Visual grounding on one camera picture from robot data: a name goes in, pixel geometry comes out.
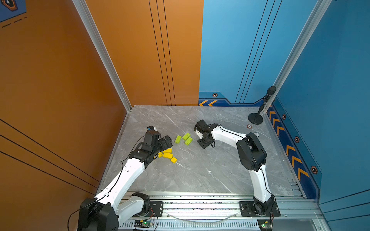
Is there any lime green long block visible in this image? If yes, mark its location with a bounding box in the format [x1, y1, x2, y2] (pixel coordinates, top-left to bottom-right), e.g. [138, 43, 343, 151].
[185, 137, 193, 145]
[182, 133, 191, 141]
[175, 135, 182, 144]

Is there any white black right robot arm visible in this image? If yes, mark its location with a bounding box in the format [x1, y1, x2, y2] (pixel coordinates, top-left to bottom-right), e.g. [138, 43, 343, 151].
[194, 120, 276, 216]

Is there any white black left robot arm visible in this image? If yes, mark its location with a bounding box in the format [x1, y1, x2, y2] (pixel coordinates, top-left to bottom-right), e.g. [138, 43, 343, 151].
[77, 131, 172, 231]

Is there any black microphone stand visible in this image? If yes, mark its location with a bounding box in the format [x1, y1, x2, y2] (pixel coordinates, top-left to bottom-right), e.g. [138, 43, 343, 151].
[248, 86, 276, 125]

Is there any green circuit board left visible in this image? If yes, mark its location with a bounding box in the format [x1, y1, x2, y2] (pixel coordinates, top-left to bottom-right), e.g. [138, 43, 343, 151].
[134, 220, 153, 229]

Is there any green circuit board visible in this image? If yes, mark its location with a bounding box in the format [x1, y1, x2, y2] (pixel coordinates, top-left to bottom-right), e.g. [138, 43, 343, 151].
[257, 219, 273, 231]
[134, 220, 153, 229]

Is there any green circuit board right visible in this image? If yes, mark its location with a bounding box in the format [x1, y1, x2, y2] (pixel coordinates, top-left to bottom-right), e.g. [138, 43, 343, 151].
[257, 219, 273, 231]

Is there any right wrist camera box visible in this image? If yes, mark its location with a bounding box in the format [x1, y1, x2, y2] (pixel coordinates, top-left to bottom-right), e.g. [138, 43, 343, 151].
[194, 119, 209, 137]

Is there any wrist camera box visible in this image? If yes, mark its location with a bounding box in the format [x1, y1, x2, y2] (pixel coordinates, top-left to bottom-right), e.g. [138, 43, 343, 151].
[144, 126, 161, 146]
[194, 119, 209, 137]

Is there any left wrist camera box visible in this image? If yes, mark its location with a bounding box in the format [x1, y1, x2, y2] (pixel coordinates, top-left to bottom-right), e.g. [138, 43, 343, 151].
[144, 126, 161, 146]

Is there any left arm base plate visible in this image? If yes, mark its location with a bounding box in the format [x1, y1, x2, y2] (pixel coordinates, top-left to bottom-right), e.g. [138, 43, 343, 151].
[133, 201, 164, 218]

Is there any aluminium front rail frame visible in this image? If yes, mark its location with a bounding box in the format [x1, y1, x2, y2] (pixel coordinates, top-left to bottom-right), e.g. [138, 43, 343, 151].
[76, 190, 330, 231]

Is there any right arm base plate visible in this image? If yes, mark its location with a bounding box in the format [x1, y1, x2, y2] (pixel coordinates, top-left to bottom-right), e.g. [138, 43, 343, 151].
[239, 200, 281, 217]

